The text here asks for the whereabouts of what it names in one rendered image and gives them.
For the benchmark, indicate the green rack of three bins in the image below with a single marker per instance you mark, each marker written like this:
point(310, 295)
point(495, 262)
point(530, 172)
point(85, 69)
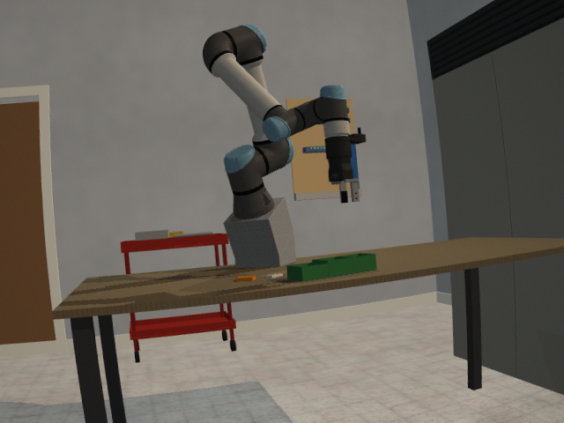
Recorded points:
point(331, 267)

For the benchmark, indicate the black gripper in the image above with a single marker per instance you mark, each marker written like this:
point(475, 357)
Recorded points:
point(339, 153)

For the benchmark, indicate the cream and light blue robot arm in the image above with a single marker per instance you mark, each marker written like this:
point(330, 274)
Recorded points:
point(239, 66)

